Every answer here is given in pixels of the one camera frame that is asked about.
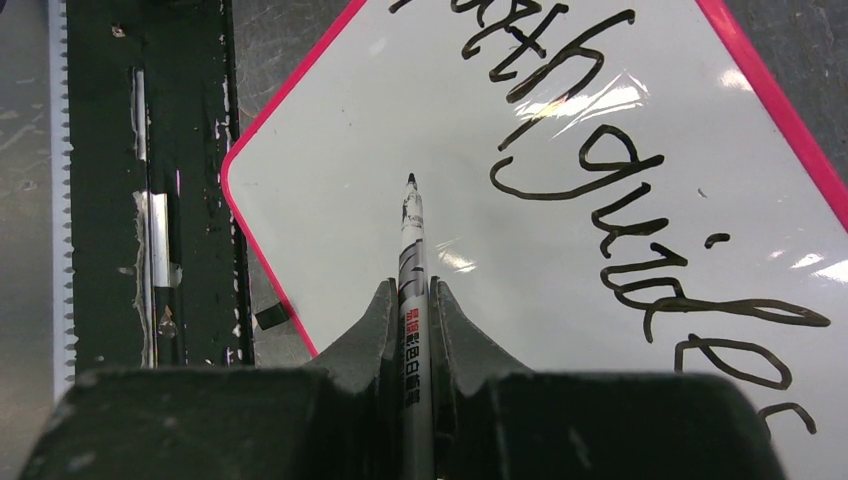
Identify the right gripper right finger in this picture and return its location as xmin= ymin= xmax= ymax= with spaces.
xmin=429 ymin=278 xmax=784 ymax=479

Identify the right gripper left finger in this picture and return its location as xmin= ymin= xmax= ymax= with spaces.
xmin=21 ymin=279 xmax=399 ymax=479

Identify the white whiteboard marker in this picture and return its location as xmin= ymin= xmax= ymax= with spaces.
xmin=398 ymin=174 xmax=436 ymax=479

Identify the pink framed whiteboard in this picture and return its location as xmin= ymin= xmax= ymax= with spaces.
xmin=223 ymin=1 xmax=847 ymax=479

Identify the left black whiteboard foot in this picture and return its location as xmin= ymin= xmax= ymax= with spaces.
xmin=254 ymin=302 xmax=291 ymax=330

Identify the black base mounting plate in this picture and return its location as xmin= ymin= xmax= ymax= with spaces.
xmin=67 ymin=1 xmax=254 ymax=373

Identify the blue toothed cable rail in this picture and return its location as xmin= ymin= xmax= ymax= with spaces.
xmin=47 ymin=0 xmax=77 ymax=400

